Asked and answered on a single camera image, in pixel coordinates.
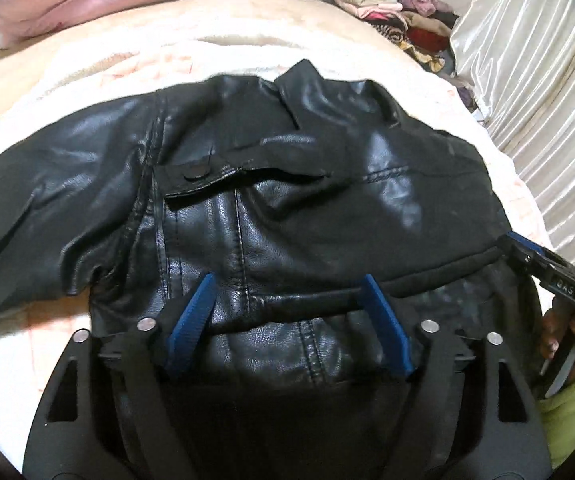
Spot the pile of folded clothes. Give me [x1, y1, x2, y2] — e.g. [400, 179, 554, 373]
[330, 0, 485, 123]

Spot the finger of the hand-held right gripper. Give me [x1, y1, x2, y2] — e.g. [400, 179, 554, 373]
[496, 231, 575, 317]

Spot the black leather jacket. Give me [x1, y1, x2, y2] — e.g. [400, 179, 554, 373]
[0, 59, 543, 480]

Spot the beige bed sheet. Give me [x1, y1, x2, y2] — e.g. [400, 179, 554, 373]
[0, 0, 418, 91]

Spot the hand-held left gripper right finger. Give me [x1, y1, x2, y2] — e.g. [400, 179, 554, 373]
[364, 275, 554, 480]

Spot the white peach flower blanket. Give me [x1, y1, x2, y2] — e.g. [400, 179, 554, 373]
[0, 35, 551, 466]

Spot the white satin cloth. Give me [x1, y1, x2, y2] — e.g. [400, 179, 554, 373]
[450, 0, 575, 261]

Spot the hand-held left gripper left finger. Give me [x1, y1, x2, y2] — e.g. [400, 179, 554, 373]
[22, 272, 217, 480]

